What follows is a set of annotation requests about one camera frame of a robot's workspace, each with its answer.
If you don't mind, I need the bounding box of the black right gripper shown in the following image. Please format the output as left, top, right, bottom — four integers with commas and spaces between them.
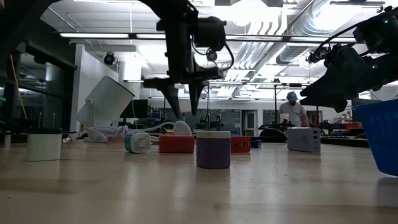
300, 44, 388, 114

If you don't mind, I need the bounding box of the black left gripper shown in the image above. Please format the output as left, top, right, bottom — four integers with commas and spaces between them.
144, 21, 224, 119

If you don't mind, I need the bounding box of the red charger block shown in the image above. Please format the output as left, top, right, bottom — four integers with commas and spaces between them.
159, 134, 196, 154
230, 136, 252, 154

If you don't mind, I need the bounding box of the grey multiport charger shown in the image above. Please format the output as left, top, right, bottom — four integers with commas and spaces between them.
287, 127, 322, 153

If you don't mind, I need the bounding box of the purple charger with white top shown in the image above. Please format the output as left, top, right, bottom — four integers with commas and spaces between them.
195, 114, 232, 170

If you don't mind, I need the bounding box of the person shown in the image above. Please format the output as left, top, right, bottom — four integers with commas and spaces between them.
279, 91, 310, 128

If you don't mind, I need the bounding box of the red storage bin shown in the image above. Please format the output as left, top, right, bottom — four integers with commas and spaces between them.
341, 122, 364, 130

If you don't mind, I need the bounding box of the black ceiling spotlight cluster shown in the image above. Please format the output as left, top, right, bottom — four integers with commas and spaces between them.
306, 46, 327, 65

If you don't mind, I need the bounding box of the black computer monitor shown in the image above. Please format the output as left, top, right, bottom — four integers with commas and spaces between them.
119, 99, 149, 119

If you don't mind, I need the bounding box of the teal and white charger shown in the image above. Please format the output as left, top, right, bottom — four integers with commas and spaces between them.
124, 131, 152, 154

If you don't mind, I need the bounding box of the blue plastic basket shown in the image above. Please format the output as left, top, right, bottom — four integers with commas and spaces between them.
352, 99, 398, 177

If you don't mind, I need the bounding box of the long ceiling light bar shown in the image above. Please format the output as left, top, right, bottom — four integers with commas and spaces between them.
58, 32, 357, 43

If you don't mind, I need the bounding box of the white charger with black top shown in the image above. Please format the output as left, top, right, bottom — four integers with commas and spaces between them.
25, 113, 63, 162

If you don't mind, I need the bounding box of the black metal rig frame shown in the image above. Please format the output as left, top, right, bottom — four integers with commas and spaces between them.
161, 80, 212, 131
273, 82, 320, 125

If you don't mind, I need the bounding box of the white oval cable adapter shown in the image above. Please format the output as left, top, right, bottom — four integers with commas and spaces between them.
173, 120, 193, 137

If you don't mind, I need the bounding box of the black aluminium table frame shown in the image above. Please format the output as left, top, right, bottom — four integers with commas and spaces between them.
261, 135, 371, 149

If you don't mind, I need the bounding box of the black left camera cable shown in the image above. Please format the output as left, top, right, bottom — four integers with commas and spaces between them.
191, 40, 236, 72

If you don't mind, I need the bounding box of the black camera cable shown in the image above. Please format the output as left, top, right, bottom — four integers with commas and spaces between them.
306, 23, 361, 65
191, 40, 236, 72

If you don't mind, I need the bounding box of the black right camera cable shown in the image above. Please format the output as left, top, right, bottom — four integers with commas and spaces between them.
306, 23, 361, 65

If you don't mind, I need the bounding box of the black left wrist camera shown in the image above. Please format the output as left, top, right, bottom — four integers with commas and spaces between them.
191, 16, 228, 52

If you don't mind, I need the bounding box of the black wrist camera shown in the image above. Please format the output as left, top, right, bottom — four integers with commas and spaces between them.
353, 6, 398, 55
191, 16, 228, 52

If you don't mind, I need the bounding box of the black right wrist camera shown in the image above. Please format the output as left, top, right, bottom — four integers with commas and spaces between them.
353, 6, 398, 55

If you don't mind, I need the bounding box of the silver spiral ventilation duct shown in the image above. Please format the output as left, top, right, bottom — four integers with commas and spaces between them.
275, 0, 355, 65

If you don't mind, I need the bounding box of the white power cable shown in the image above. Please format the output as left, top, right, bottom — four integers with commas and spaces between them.
63, 121, 177, 144

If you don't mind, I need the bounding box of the yellow hanging cable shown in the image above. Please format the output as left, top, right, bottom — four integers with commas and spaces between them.
10, 55, 28, 119

